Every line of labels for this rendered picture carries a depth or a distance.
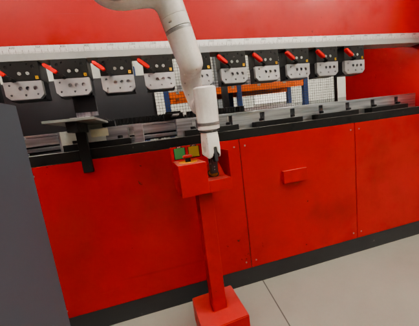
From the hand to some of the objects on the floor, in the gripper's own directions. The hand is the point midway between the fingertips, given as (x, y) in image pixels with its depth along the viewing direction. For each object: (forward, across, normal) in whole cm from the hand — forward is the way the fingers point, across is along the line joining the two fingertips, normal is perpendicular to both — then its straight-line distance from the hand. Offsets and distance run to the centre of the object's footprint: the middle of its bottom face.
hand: (213, 167), depth 89 cm
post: (+89, +97, -52) cm, 142 cm away
